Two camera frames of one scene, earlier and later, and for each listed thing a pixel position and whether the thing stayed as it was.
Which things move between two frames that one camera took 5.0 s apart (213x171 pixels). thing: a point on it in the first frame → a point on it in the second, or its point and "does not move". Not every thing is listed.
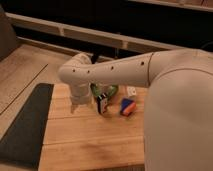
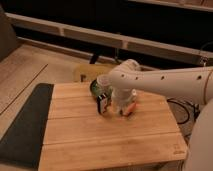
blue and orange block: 128,106 does not move
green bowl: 108,90 does not move
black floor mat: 22,144 does not move
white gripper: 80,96 → 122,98
